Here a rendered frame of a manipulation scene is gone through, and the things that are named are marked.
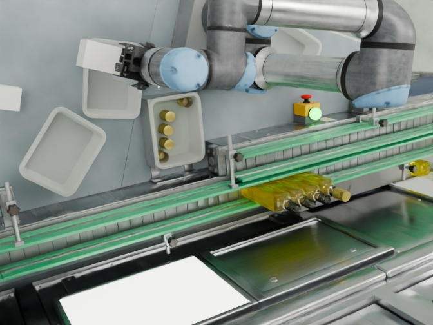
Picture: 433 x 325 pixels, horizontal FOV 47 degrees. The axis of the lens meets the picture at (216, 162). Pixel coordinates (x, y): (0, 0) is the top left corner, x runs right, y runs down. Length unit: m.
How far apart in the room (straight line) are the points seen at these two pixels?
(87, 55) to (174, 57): 0.33
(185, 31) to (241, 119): 0.40
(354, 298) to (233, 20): 0.76
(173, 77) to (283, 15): 0.26
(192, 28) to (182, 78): 0.68
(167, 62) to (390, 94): 0.50
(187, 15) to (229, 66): 0.65
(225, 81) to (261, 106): 0.88
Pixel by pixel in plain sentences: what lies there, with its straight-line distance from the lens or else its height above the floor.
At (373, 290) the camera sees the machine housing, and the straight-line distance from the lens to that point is 1.40.
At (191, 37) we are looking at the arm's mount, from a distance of 1.55.
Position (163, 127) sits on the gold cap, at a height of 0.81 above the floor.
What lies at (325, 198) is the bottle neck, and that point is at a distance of 1.58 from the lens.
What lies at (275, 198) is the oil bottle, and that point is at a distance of 1.52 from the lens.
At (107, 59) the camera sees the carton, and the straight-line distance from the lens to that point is 1.19.
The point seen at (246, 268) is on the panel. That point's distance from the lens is 1.44.
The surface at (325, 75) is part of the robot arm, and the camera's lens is 1.24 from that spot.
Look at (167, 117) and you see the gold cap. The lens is 1.58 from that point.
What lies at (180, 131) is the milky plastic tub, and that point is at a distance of 1.65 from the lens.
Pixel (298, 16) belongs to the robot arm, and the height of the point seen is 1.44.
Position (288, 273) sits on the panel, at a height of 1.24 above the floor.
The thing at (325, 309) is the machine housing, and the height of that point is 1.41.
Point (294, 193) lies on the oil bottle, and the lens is 1.55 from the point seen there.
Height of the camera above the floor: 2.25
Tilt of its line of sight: 58 degrees down
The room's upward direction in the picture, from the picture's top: 113 degrees clockwise
